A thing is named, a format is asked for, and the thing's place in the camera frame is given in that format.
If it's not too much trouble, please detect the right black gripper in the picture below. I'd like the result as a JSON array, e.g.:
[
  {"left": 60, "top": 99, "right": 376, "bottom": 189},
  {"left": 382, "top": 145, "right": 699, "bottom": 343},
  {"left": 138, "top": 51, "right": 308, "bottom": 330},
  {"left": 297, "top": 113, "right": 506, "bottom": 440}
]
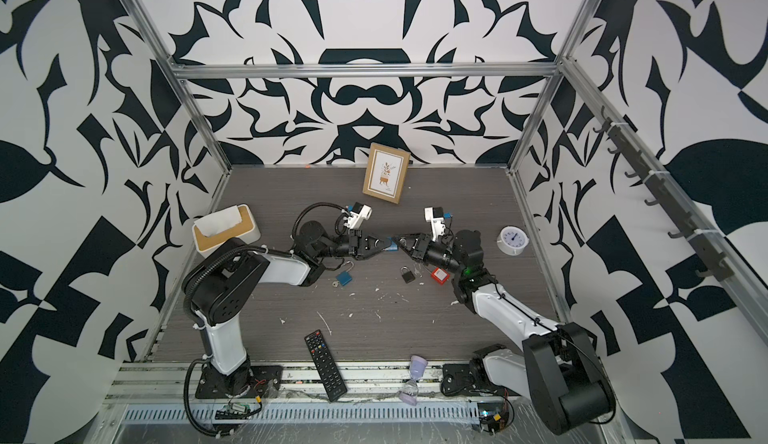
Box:
[{"left": 395, "top": 235, "right": 468, "bottom": 280}]

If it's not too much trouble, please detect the small blue padlock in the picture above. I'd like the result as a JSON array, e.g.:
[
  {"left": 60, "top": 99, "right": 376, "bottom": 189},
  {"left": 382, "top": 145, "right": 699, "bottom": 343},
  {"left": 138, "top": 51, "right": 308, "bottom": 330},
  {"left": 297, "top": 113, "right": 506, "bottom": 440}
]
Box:
[{"left": 384, "top": 239, "right": 399, "bottom": 252}]

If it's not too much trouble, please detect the small black padlock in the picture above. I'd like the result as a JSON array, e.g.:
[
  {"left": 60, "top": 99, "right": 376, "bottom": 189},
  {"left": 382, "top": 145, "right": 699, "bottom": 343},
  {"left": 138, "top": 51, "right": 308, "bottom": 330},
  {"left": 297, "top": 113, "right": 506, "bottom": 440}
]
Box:
[{"left": 400, "top": 266, "right": 416, "bottom": 283}]

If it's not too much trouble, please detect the red padlock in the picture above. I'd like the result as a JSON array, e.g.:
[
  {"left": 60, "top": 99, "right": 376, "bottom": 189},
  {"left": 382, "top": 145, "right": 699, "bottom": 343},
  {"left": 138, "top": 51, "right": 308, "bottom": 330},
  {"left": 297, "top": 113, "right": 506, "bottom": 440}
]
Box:
[{"left": 430, "top": 267, "right": 451, "bottom": 285}]

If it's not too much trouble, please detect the large blue padlock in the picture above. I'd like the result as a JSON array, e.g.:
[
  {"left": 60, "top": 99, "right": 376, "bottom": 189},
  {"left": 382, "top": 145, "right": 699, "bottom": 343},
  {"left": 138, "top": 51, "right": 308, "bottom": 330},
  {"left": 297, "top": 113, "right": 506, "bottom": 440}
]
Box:
[{"left": 333, "top": 260, "right": 354, "bottom": 287}]

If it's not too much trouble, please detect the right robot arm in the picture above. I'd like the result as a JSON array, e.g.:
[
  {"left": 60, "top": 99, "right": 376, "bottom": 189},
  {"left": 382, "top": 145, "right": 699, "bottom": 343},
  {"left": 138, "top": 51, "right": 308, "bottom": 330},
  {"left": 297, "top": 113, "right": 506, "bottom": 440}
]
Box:
[{"left": 394, "top": 230, "right": 618, "bottom": 435}]

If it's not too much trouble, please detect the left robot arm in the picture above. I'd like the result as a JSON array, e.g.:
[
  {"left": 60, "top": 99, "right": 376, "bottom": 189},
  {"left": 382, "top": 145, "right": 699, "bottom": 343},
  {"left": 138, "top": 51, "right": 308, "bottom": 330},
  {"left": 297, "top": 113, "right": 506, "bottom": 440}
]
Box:
[{"left": 183, "top": 220, "right": 392, "bottom": 397}]

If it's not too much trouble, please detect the white alarm clock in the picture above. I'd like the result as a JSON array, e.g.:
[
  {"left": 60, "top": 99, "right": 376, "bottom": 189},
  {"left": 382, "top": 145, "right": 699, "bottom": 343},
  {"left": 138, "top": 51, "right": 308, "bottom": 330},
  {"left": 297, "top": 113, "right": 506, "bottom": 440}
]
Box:
[{"left": 496, "top": 225, "right": 530, "bottom": 256}]

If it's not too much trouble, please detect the purple hourglass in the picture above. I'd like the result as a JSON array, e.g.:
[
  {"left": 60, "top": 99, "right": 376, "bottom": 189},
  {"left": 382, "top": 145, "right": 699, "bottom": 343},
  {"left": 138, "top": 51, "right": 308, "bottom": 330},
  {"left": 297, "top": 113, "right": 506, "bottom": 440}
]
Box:
[{"left": 397, "top": 355, "right": 428, "bottom": 406}]

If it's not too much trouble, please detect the white tissue box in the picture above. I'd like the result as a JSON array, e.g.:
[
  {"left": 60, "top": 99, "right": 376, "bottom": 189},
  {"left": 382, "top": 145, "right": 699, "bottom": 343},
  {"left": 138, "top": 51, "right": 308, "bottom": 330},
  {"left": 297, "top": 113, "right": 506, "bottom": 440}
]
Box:
[{"left": 192, "top": 204, "right": 261, "bottom": 257}]

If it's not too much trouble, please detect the black remote control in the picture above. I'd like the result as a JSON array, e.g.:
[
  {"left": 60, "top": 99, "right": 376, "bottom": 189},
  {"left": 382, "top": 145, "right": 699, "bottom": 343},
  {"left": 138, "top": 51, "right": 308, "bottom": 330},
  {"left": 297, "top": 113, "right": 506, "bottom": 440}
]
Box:
[{"left": 304, "top": 330, "right": 348, "bottom": 402}]

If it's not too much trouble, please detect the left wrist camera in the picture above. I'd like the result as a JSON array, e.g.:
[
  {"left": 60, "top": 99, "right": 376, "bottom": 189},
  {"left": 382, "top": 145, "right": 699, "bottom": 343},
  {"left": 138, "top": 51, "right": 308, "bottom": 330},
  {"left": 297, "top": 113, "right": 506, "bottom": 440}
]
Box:
[{"left": 345, "top": 202, "right": 372, "bottom": 230}]

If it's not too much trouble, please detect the wooden picture frame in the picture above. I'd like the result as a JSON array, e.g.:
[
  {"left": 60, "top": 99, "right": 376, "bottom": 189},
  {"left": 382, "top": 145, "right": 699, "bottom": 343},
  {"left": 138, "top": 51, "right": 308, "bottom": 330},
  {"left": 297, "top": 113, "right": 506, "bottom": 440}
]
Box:
[{"left": 363, "top": 143, "right": 411, "bottom": 204}]

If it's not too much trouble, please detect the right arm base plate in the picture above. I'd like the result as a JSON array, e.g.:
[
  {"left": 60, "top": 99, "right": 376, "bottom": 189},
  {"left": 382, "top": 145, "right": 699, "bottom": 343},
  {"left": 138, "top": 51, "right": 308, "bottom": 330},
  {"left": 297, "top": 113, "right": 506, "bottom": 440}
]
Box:
[{"left": 440, "top": 362, "right": 511, "bottom": 397}]

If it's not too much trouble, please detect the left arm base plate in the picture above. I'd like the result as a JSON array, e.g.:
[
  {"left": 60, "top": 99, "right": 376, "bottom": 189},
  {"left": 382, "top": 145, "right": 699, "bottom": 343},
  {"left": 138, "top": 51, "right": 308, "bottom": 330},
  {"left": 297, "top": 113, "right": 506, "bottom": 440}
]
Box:
[{"left": 194, "top": 364, "right": 283, "bottom": 400}]

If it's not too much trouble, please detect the black wall hook rail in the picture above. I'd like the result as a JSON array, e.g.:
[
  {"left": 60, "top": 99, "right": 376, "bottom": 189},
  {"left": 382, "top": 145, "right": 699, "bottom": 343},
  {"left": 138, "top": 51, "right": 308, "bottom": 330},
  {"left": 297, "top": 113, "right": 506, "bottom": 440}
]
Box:
[{"left": 595, "top": 115, "right": 735, "bottom": 282}]

